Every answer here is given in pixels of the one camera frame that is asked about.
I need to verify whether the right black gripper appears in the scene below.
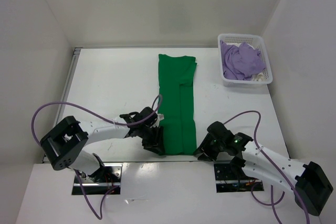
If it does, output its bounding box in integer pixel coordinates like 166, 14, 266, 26
192, 133, 224, 162

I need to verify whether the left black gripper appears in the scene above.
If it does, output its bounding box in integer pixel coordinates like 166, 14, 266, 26
138, 124, 165, 154

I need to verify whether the green t shirt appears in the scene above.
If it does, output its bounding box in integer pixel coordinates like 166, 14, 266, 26
158, 54, 197, 155

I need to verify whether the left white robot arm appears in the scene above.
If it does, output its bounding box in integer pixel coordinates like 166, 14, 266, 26
40, 107, 165, 183

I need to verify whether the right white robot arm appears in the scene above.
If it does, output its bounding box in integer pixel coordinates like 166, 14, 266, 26
194, 121, 333, 216

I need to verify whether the white cloth in basket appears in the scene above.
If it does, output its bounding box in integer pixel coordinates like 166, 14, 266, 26
251, 72, 266, 82

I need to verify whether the purple t shirt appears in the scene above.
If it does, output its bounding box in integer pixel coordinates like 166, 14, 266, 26
220, 40, 267, 81

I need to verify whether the white plastic basket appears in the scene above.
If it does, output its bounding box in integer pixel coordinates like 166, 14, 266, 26
218, 34, 272, 87

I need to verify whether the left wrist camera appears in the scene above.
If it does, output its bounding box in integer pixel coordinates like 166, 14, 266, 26
158, 114, 164, 121

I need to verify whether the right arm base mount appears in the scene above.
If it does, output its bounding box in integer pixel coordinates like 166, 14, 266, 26
214, 162, 264, 193

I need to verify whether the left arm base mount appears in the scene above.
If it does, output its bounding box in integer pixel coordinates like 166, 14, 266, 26
71, 163, 122, 196

